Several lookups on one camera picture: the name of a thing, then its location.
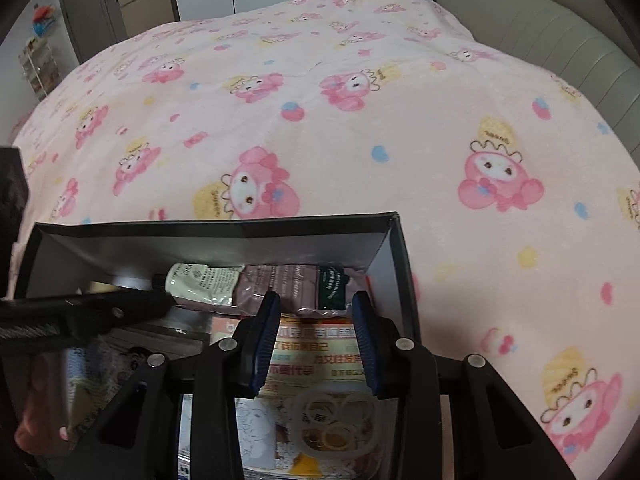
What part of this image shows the red blue toy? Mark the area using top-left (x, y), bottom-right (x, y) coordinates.
top-left (30, 2), bottom-right (56, 38)

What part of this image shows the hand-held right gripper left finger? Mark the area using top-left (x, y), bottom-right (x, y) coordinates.
top-left (65, 290), bottom-right (282, 480)

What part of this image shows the black storage box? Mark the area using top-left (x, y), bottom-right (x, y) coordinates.
top-left (0, 210), bottom-right (422, 480)

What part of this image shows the pink printed blanket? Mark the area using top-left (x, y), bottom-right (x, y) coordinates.
top-left (7, 0), bottom-right (640, 480)

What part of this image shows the white shelf rack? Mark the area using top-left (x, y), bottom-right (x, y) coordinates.
top-left (17, 37), bottom-right (63, 106)

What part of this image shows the person's left hand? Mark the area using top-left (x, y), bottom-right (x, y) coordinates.
top-left (15, 372), bottom-right (72, 457)

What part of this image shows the round clear food container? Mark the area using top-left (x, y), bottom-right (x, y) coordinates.
top-left (277, 385), bottom-right (381, 463)

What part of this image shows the pale green cream tube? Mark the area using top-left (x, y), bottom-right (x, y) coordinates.
top-left (152, 262), bottom-right (246, 313)

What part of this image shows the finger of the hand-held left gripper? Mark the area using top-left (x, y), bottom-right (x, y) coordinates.
top-left (0, 287), bottom-right (176, 356)

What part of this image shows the dark cloth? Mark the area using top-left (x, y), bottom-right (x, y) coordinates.
top-left (0, 146), bottom-right (30, 291)

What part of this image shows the grey upholstered headboard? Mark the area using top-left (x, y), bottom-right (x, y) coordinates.
top-left (437, 0), bottom-right (640, 161)

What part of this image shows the mauve soft pouch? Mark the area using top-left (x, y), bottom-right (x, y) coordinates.
top-left (232, 262), bottom-right (371, 318)

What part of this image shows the grey door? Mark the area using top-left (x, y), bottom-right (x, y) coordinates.
top-left (55, 0), bottom-right (123, 63)

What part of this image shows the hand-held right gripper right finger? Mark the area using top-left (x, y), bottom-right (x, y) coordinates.
top-left (351, 290), bottom-right (576, 480)

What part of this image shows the orange printed carton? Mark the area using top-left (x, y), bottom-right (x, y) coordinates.
top-left (210, 312), bottom-right (373, 401)

